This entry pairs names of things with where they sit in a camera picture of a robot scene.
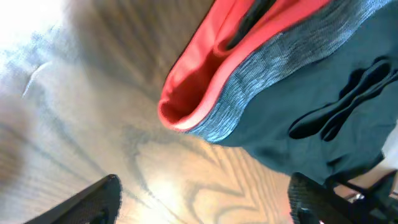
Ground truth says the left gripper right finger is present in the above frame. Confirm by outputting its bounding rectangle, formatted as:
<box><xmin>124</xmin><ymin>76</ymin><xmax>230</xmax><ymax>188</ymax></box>
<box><xmin>288</xmin><ymin>173</ymin><xmax>373</xmax><ymax>224</ymax></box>

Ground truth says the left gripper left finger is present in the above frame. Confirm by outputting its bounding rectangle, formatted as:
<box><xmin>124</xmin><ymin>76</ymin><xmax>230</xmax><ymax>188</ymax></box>
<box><xmin>26</xmin><ymin>174</ymin><xmax>122</xmax><ymax>224</ymax></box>

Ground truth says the black leggings red waistband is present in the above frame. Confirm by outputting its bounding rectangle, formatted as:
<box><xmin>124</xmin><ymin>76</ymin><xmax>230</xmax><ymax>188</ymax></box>
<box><xmin>158</xmin><ymin>1</ymin><xmax>397</xmax><ymax>183</ymax></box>

